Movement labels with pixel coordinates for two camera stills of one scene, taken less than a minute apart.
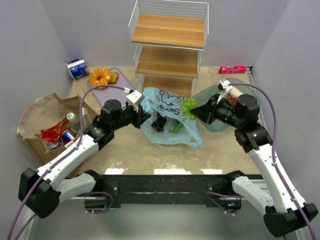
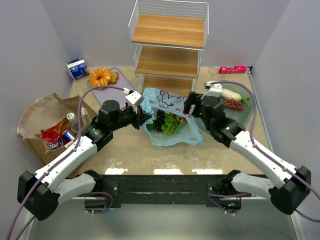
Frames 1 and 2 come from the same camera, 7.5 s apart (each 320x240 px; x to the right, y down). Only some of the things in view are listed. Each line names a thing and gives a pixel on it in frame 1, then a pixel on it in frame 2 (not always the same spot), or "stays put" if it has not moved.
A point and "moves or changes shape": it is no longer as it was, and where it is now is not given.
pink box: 238,69 stays put
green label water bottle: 74,122 stays put
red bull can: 66,137 stays put
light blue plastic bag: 168,123 moves or changes shape
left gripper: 137,117 stays put
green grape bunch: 186,104 moves or changes shape
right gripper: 210,113 to 191,104
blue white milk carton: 78,68 stays put
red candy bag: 52,136 stays put
